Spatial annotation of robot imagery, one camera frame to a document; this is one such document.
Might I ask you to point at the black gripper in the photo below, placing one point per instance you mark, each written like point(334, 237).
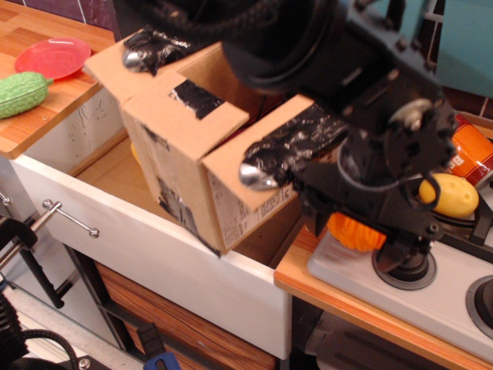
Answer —
point(385, 204)

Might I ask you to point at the brown cardboard box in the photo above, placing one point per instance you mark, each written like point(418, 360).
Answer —
point(192, 124)

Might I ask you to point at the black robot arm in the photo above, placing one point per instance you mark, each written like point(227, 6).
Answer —
point(356, 65)

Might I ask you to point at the orange toy pumpkin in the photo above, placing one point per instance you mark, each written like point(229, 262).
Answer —
point(353, 234)

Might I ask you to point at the black stove knob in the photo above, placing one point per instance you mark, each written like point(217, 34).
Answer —
point(479, 304)
point(418, 272)

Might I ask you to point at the yellow toy potato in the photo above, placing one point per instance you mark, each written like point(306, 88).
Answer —
point(458, 198)

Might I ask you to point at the white toy stove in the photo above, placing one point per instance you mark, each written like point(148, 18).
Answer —
point(439, 308)

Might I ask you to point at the red orange bean can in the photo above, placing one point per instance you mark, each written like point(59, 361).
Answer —
point(473, 158)

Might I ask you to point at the yellow toy corn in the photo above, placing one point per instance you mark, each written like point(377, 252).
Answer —
point(133, 152)

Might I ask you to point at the white drawer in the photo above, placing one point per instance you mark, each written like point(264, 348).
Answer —
point(86, 164)

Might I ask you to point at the black metal clamp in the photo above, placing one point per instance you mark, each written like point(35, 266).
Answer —
point(23, 237)

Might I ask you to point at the red plastic plate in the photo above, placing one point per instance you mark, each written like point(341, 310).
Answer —
point(54, 58)

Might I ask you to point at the green toy bitter gourd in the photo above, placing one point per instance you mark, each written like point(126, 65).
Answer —
point(23, 91)

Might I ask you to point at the blue black clamp handle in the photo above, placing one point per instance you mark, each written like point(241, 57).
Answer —
point(157, 356)

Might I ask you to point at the metal drawer handle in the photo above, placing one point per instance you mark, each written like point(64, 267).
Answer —
point(56, 208)

